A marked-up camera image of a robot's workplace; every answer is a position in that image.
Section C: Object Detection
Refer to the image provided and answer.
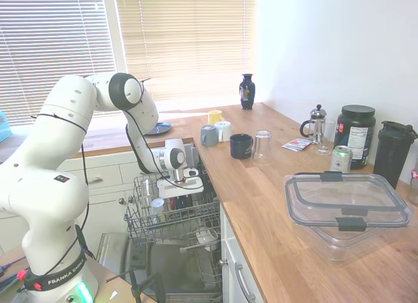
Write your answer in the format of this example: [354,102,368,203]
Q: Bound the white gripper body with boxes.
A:
[155,176,205,199]

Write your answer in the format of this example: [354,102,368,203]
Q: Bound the navy blue mug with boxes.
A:
[174,201,195,217]

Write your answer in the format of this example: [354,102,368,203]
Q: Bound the white mug with print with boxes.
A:
[150,197,165,216]

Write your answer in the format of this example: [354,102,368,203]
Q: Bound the grey mug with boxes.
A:
[200,124,218,148]

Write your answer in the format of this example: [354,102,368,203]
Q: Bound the steel dishwasher door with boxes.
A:
[94,232,223,303]

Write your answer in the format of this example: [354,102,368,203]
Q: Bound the plain white mug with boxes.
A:
[214,120,233,142]

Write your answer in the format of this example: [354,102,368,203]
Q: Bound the black mug with print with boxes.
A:
[229,134,254,159]

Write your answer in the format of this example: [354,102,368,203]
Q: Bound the grey lower dishwasher rack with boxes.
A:
[178,214,225,296]

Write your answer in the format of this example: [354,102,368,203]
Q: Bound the yellow mug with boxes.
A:
[208,110,224,126]

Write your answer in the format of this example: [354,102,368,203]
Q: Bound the clear glass lying in rack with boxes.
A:
[140,178,155,200]

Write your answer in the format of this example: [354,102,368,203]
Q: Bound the white dish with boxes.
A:
[195,229,219,248]

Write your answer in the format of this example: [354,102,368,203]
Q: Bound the dark teal plate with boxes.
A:
[143,121,173,136]

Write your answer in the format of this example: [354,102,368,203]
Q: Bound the clear upturned drinking glass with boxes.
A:
[252,130,274,167]

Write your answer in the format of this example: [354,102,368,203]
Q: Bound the dark blue painted vase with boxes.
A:
[238,73,257,111]

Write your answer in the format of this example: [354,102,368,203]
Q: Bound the red white sachet packets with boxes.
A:
[281,138,314,153]

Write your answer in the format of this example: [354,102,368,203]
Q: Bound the beige window blind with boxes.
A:
[114,0,259,103]

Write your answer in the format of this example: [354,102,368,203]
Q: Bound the glass steel French press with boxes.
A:
[300,104,327,144]

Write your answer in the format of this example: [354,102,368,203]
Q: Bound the tall clear drinking glass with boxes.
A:
[315,119,337,156]

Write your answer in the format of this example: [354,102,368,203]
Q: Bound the white green drinks can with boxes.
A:
[329,145,354,173]

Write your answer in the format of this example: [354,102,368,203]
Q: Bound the clear plastic lidded container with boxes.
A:
[283,171,413,263]

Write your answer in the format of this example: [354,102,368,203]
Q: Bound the black protein powder tub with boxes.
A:
[332,104,376,170]

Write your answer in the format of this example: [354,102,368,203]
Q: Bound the white grey window blind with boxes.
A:
[0,0,118,127]

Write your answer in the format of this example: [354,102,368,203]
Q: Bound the light blue box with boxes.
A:
[0,110,12,142]

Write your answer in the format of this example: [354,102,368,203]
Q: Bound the black shaker bottle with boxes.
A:
[372,120,418,190]

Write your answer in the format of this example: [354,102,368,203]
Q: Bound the glass jar red gingham lid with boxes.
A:
[407,167,418,205]

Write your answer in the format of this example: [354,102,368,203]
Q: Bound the grey wire dishwasher rack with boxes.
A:
[123,174,221,248]

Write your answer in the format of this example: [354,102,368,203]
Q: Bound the black camera stand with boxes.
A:
[106,266,167,303]

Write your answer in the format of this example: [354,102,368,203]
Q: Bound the steel drawer handle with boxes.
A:
[234,262,257,302]

